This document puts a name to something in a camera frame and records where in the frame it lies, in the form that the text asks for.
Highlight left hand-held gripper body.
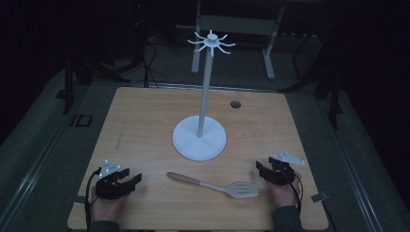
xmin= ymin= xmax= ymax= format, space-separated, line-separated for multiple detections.
xmin=95 ymin=159 xmax=130 ymax=201

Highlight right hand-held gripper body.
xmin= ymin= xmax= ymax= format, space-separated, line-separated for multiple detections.
xmin=268 ymin=151 xmax=306 ymax=187

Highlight slotted spatula with wooden handle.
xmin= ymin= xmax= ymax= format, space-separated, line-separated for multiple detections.
xmin=165 ymin=171 xmax=261 ymax=199

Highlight white utensil rack with hooks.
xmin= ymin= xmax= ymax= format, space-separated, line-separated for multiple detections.
xmin=171 ymin=29 xmax=237 ymax=161

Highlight person's right hand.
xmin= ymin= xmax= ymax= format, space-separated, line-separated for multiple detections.
xmin=265 ymin=171 xmax=303 ymax=209

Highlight person's left hand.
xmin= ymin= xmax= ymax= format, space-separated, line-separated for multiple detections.
xmin=89 ymin=192 xmax=130 ymax=224

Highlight black metal stand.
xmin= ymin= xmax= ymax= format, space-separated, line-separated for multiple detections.
xmin=62 ymin=54 xmax=132 ymax=116
xmin=278 ymin=30 xmax=345 ymax=131

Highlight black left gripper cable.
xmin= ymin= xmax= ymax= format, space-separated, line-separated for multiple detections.
xmin=84 ymin=167 xmax=103 ymax=232

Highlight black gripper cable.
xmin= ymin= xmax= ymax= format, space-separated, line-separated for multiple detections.
xmin=84 ymin=167 xmax=103 ymax=232
xmin=289 ymin=173 xmax=305 ymax=218

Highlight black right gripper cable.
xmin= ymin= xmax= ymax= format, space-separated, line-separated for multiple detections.
xmin=289 ymin=173 xmax=305 ymax=218

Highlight black rectangular floor bracket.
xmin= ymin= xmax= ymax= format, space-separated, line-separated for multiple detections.
xmin=70 ymin=113 xmax=94 ymax=128

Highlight black floor cables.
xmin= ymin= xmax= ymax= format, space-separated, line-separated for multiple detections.
xmin=140 ymin=18 xmax=168 ymax=89

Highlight white metal desk frame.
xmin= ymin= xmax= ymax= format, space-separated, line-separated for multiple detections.
xmin=190 ymin=0 xmax=286 ymax=81

